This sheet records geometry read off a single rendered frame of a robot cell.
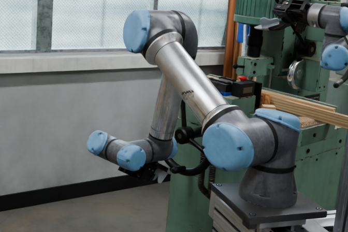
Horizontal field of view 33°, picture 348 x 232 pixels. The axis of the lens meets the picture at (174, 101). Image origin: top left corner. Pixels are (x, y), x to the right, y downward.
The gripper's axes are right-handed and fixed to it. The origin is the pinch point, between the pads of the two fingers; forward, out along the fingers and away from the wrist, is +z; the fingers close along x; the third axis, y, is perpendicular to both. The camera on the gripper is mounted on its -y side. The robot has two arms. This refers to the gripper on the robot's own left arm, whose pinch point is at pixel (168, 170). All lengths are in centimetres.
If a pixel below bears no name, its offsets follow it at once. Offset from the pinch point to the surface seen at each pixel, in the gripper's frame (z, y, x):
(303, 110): 25, -39, 24
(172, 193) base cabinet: 29.5, 6.8, -21.4
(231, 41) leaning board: 113, -94, -108
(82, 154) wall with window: 65, 9, -133
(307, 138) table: 17.7, -28.4, 34.9
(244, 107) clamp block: 8.5, -30.5, 12.4
